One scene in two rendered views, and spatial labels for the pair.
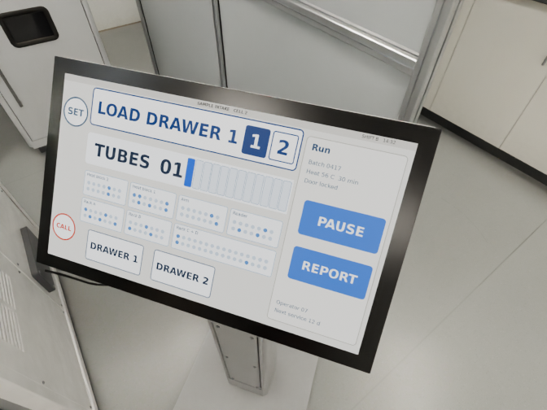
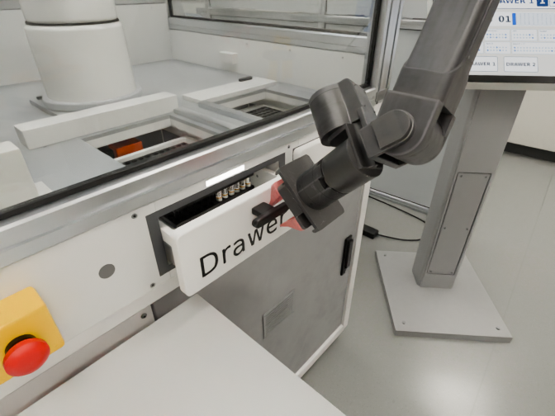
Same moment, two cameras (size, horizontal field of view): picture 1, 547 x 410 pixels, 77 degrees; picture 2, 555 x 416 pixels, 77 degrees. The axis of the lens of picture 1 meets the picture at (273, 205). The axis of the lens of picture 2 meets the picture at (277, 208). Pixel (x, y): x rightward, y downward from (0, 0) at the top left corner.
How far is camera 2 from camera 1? 1.24 m
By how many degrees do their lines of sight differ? 19
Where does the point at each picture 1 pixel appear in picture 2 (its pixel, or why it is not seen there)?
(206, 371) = (397, 284)
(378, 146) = not seen: outside the picture
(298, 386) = (470, 280)
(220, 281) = (542, 63)
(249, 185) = (544, 18)
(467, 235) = (510, 189)
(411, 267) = (489, 210)
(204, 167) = (520, 15)
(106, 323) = not seen: hidden behind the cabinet
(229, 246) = (542, 45)
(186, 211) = (516, 35)
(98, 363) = not seen: hidden behind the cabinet
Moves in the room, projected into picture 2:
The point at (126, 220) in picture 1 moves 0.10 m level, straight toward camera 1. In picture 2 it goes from (485, 46) to (524, 50)
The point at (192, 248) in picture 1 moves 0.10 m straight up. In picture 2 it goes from (523, 51) to (537, 11)
